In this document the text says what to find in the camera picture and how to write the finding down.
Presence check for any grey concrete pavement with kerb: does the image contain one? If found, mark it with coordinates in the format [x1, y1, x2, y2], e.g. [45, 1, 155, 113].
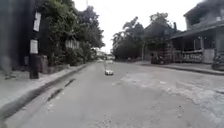
[0, 63, 88, 121]

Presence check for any small white robot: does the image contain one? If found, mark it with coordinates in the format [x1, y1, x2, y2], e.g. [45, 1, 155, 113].
[104, 68, 115, 76]

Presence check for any dark pole with pale signs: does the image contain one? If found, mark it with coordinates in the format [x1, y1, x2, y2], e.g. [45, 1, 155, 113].
[28, 0, 43, 80]

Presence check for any dark building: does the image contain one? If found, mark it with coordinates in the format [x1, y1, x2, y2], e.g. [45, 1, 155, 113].
[0, 0, 34, 73]

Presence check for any pale wall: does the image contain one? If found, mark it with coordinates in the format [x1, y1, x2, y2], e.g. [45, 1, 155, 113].
[64, 38, 81, 51]

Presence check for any grey asphalt road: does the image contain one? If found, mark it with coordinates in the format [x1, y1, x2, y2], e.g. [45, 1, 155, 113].
[4, 60, 224, 128]

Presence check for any group of trees with palm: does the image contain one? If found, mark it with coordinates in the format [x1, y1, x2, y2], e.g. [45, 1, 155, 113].
[111, 12, 179, 63]

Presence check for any row of dark trees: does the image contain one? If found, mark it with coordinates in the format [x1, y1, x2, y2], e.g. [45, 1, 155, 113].
[36, 0, 106, 67]

